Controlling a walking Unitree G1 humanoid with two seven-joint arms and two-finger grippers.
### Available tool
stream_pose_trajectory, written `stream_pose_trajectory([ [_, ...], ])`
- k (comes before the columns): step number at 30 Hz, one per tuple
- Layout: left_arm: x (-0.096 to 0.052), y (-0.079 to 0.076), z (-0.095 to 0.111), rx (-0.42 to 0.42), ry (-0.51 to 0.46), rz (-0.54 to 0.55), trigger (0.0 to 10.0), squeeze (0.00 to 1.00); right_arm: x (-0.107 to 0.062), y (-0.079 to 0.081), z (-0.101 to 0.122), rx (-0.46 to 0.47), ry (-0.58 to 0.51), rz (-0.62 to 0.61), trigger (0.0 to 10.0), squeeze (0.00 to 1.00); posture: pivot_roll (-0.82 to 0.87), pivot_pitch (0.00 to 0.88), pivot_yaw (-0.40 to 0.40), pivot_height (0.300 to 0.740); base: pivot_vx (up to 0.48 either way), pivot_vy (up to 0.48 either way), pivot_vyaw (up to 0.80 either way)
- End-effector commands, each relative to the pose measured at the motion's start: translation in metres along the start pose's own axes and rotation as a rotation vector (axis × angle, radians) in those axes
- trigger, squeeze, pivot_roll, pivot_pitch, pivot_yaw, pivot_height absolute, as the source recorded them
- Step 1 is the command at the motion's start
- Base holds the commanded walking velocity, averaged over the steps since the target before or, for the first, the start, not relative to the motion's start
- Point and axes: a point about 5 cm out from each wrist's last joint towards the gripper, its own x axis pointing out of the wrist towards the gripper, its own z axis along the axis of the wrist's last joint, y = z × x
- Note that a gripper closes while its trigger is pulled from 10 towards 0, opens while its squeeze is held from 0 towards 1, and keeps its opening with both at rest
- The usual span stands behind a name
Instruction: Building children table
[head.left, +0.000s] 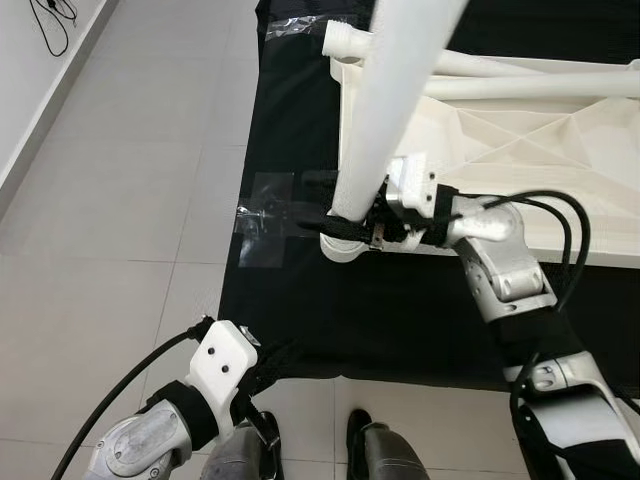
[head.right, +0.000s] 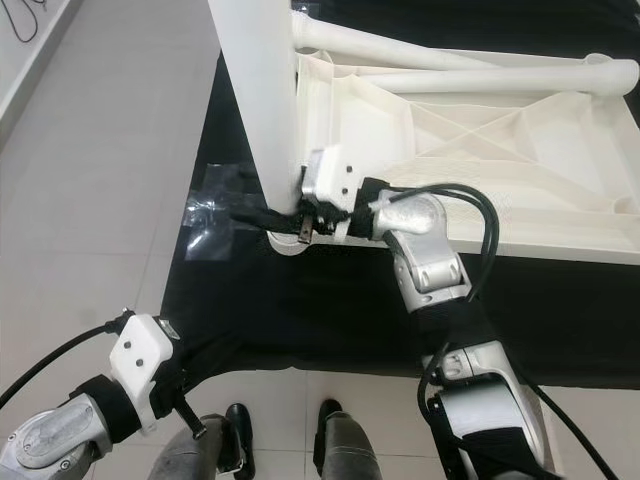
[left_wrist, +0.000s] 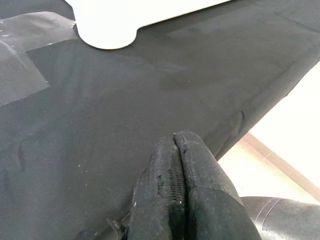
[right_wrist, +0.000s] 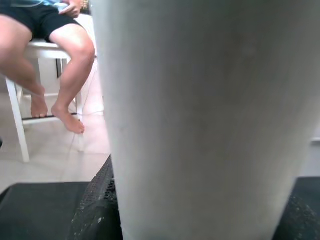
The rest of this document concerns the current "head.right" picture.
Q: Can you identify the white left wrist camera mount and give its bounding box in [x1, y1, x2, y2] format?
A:
[108, 313, 176, 433]

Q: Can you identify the grey robot right leg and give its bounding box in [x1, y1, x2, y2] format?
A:
[310, 400, 391, 480]

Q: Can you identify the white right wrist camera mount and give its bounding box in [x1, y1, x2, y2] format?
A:
[305, 148, 361, 236]

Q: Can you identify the white plastic children table top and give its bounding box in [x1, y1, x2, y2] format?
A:
[265, 50, 640, 266]

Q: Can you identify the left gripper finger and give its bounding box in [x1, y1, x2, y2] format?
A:
[175, 330, 241, 376]

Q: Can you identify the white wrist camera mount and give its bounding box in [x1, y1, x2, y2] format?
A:
[305, 148, 361, 236]
[108, 313, 176, 433]

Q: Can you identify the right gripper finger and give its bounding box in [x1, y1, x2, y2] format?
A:
[230, 205, 306, 233]

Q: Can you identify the black tablecloth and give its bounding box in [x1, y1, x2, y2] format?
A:
[160, 0, 640, 391]

